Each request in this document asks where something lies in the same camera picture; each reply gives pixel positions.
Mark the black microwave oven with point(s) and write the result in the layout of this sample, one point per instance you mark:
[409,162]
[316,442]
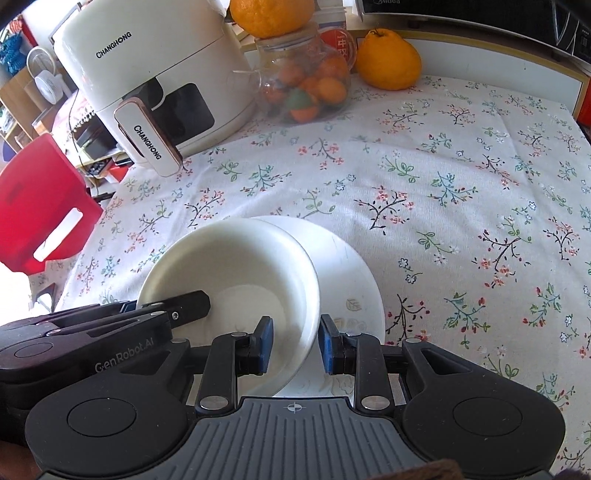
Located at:
[563,26]

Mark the large orange on table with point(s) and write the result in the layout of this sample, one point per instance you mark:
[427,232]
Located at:
[385,60]

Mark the stack of paper cups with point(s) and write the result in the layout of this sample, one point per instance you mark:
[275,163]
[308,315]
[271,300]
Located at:
[330,13]

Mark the glass jar of small oranges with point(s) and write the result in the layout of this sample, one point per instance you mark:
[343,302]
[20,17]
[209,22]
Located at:
[299,77]

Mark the orange with leaves on jar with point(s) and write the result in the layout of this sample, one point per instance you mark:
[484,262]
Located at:
[266,19]

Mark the white air fryer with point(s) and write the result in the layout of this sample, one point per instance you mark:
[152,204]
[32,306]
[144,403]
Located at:
[158,74]

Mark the white wooden shelf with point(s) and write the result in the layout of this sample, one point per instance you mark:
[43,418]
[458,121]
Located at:
[480,61]

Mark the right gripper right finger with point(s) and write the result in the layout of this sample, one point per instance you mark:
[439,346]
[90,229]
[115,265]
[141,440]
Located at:
[360,356]

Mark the plain white plate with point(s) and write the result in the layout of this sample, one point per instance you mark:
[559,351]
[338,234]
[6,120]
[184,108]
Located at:
[349,294]

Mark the small white fan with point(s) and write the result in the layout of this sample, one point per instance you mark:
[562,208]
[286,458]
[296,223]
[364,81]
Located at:
[48,81]

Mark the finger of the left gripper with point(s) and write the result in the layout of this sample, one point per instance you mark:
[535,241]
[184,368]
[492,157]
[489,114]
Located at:
[70,317]
[171,312]

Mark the red paper cup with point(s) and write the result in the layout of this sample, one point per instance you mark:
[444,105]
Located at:
[341,40]

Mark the floral tablecloth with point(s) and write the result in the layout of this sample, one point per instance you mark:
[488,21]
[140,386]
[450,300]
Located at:
[469,202]

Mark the large white bowl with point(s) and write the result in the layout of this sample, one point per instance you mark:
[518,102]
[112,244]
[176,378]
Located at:
[248,268]

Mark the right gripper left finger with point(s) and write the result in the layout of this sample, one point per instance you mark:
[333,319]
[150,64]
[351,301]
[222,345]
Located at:
[229,357]

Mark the red plastic chair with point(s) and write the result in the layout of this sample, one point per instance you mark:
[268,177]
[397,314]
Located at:
[39,188]

